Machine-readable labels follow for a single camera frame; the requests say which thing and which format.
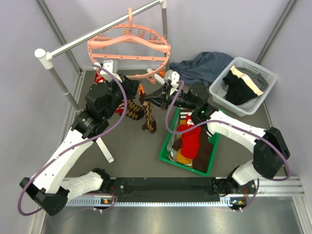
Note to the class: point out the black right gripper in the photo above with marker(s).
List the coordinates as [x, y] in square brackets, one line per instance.
[161, 97]

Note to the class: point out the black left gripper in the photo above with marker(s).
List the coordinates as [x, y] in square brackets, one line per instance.
[130, 86]

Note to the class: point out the brown argyle sock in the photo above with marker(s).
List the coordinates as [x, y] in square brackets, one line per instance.
[150, 123]
[134, 111]

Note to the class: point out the red white striped sock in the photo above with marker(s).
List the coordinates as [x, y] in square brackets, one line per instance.
[120, 108]
[99, 78]

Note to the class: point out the pink round clip hanger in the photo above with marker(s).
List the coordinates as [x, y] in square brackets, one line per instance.
[131, 44]

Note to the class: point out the red santa sock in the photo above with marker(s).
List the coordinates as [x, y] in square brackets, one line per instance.
[190, 139]

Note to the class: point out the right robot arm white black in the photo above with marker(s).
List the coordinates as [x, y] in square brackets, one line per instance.
[269, 149]

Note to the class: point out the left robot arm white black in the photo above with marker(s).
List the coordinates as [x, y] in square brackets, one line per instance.
[48, 188]

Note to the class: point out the brown white striped sock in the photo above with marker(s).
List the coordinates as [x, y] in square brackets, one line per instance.
[184, 112]

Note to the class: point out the blue grey cloth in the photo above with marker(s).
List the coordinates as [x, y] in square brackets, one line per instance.
[204, 68]

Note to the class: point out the green plastic crate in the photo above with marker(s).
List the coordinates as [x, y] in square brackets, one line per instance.
[167, 146]

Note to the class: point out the grey black striped sock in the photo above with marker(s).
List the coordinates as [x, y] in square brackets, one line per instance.
[209, 134]

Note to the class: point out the mustard yellow sock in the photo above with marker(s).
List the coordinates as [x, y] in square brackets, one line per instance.
[183, 160]

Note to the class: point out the dark brown sock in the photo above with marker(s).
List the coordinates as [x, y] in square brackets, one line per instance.
[201, 162]

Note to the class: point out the black cream garment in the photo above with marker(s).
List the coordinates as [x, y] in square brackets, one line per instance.
[236, 90]

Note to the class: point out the white and silver drying rack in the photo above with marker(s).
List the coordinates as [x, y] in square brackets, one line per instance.
[46, 57]

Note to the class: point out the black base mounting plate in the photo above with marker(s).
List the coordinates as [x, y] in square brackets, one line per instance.
[167, 189]

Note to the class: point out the grey garment in basket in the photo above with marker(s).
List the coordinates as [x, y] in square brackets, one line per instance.
[257, 79]

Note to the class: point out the white plastic laundry basket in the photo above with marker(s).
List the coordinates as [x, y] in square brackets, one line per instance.
[218, 90]

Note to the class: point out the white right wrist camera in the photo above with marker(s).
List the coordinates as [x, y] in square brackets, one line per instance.
[172, 77]

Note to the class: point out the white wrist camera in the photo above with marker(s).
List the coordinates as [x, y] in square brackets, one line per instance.
[111, 67]
[172, 77]

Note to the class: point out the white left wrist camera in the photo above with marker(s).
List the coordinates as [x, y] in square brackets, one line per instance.
[111, 67]

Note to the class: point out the grey slotted cable duct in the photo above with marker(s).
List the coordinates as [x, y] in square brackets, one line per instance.
[97, 201]

